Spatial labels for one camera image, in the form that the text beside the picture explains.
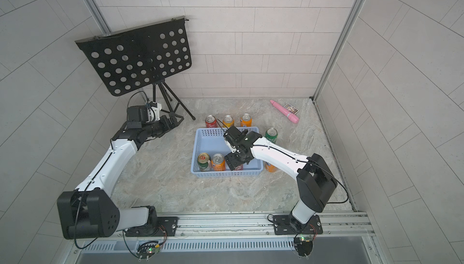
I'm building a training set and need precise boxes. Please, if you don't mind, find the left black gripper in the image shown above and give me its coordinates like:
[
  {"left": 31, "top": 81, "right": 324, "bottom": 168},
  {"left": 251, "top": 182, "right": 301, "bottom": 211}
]
[{"left": 141, "top": 112, "right": 184, "bottom": 138}]

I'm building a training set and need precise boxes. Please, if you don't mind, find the orange can front row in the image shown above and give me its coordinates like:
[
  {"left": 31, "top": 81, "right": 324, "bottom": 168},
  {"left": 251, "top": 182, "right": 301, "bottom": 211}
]
[{"left": 211, "top": 154, "right": 226, "bottom": 172}]

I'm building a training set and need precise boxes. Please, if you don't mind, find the green and red can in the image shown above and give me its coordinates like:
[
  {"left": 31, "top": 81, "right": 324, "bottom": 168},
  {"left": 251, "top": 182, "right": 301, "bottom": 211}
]
[{"left": 196, "top": 152, "right": 210, "bottom": 172}]

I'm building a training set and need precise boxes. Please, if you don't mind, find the orange Fanta can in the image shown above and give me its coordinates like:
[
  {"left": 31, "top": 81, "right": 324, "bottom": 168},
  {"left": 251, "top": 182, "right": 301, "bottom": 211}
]
[{"left": 265, "top": 162, "right": 278, "bottom": 173}]

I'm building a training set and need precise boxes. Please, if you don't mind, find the orange soda can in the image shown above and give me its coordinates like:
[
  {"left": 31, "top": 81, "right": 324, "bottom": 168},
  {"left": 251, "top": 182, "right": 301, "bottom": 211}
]
[
  {"left": 240, "top": 113, "right": 253, "bottom": 127},
  {"left": 222, "top": 115, "right": 234, "bottom": 128}
]

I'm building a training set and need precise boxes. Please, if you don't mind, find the red cola can back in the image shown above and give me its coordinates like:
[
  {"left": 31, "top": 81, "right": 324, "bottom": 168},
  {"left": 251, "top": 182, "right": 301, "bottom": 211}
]
[{"left": 205, "top": 114, "right": 218, "bottom": 128}]

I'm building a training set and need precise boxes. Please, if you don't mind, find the green Sprite can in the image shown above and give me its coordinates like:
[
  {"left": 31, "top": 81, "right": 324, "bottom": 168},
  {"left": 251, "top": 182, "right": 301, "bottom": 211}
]
[{"left": 265, "top": 128, "right": 278, "bottom": 143}]

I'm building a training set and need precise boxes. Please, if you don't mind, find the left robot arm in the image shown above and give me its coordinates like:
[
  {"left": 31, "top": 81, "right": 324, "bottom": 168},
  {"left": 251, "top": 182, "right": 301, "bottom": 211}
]
[{"left": 57, "top": 113, "right": 181, "bottom": 241}]

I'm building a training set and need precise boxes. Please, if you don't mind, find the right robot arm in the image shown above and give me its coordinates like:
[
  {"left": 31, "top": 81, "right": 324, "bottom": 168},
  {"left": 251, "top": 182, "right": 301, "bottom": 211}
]
[{"left": 224, "top": 127, "right": 340, "bottom": 228}]

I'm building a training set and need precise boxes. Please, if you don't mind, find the lavender perforated plastic basket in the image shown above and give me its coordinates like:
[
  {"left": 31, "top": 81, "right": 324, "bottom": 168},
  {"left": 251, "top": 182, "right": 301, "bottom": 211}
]
[{"left": 190, "top": 128, "right": 264, "bottom": 178}]

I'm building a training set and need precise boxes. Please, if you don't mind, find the pink marker pen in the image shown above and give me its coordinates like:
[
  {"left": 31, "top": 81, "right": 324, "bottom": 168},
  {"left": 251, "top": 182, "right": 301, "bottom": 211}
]
[{"left": 269, "top": 100, "right": 300, "bottom": 124}]

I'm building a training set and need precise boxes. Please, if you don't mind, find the black perforated music stand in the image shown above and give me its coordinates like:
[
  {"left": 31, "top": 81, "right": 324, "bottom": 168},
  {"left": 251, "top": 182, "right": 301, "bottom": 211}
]
[{"left": 76, "top": 16, "right": 193, "bottom": 113}]

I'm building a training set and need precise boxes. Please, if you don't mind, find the small brown card box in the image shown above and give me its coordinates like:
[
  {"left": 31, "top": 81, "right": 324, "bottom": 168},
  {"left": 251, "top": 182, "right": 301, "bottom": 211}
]
[{"left": 284, "top": 103, "right": 299, "bottom": 114}]

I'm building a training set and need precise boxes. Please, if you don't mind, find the right round circuit board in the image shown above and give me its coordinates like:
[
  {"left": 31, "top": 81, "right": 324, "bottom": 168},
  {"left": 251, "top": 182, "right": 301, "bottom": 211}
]
[{"left": 294, "top": 237, "right": 314, "bottom": 257}]

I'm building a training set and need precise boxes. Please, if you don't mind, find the round circuit board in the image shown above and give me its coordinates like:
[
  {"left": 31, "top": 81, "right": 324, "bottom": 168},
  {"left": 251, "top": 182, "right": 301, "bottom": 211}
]
[
  {"left": 294, "top": 237, "right": 314, "bottom": 257},
  {"left": 137, "top": 241, "right": 161, "bottom": 262}
]

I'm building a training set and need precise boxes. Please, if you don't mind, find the left round circuit board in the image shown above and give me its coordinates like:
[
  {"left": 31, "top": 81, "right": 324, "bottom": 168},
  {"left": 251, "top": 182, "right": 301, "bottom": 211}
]
[{"left": 137, "top": 241, "right": 161, "bottom": 262}]

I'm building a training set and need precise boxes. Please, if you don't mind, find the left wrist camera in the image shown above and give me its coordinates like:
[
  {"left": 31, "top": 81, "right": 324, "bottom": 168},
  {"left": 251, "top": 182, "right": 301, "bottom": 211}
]
[{"left": 126, "top": 102, "right": 162, "bottom": 129}]

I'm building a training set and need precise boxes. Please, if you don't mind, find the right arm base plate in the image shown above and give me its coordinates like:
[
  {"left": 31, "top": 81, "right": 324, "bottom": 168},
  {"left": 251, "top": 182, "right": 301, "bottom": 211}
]
[{"left": 268, "top": 214, "right": 323, "bottom": 235}]

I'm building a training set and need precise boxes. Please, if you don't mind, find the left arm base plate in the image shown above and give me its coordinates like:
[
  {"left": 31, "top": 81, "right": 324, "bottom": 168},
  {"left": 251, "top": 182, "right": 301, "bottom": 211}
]
[{"left": 124, "top": 216, "right": 179, "bottom": 237}]

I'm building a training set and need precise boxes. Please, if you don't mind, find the aluminium front rail frame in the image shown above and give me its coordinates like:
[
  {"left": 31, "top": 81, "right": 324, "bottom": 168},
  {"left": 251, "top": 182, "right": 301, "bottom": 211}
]
[{"left": 52, "top": 211, "right": 386, "bottom": 264}]

